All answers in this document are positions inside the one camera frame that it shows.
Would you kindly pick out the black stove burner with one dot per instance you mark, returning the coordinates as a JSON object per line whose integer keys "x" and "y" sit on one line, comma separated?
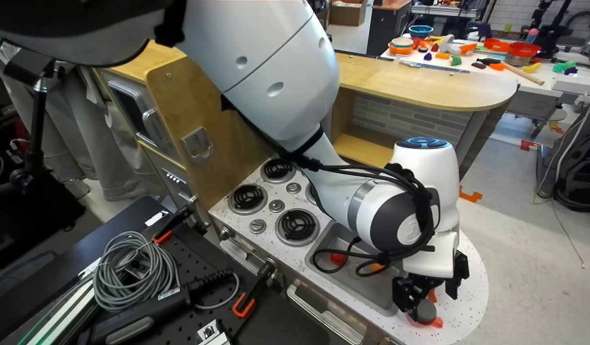
{"x": 277, "y": 171}
{"x": 298, "y": 226}
{"x": 248, "y": 197}
{"x": 313, "y": 194}

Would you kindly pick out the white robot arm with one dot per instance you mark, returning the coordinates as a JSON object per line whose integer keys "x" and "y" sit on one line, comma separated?
{"x": 277, "y": 65}

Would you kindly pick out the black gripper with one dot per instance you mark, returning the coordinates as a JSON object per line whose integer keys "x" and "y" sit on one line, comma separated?
{"x": 413, "y": 288}

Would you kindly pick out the wooden toy kitchen top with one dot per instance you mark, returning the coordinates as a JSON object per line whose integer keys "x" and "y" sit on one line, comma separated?
{"x": 187, "y": 98}

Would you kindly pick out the grey cylinder object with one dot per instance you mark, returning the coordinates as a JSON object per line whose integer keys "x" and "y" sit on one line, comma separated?
{"x": 424, "y": 312}

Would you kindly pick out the orange cup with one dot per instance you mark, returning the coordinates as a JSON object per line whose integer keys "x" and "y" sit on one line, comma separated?
{"x": 432, "y": 295}

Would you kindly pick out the silver toy sink basin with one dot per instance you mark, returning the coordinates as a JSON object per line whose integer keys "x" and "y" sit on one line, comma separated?
{"x": 374, "y": 289}

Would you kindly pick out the silver stove knob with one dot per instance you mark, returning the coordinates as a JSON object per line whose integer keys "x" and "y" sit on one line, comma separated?
{"x": 294, "y": 188}
{"x": 277, "y": 205}
{"x": 258, "y": 226}

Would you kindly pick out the red toy tomato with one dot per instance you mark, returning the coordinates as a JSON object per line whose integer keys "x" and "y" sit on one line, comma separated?
{"x": 338, "y": 259}

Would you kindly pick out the orange handled clamp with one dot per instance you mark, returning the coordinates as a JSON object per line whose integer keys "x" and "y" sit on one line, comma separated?
{"x": 248, "y": 299}

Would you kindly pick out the orange toy fruit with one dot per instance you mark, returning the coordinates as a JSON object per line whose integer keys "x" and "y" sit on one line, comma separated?
{"x": 376, "y": 266}

